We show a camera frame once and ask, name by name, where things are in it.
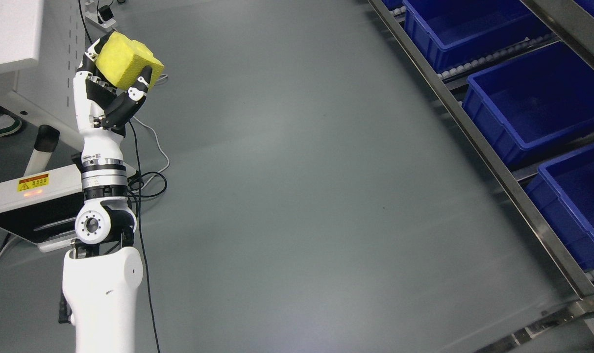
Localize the blue bin upper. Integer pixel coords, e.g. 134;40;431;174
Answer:
402;0;550;73

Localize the blue bin lower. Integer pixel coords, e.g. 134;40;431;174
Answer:
525;143;594;271

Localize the white black machine base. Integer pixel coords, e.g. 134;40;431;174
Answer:
0;125;137;252

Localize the blue bin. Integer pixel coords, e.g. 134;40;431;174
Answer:
402;0;550;73
525;143;594;271
462;43;594;169

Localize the white cable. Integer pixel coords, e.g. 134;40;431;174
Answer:
128;74;171;189

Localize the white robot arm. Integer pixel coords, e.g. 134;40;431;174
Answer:
59;128;143;353

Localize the blue bin middle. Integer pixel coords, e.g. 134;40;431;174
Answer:
462;43;594;169

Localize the white desk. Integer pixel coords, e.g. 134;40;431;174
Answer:
0;0;86;150

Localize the yellow foam block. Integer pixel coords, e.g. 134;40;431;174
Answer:
96;31;165;90

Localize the metal roller shelf rack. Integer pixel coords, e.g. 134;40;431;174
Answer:
370;0;594;353

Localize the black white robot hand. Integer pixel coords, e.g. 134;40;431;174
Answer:
73;32;152;137

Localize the black cable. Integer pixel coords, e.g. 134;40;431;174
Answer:
76;0;168;353

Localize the power strip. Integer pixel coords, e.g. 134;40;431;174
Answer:
82;0;117;29

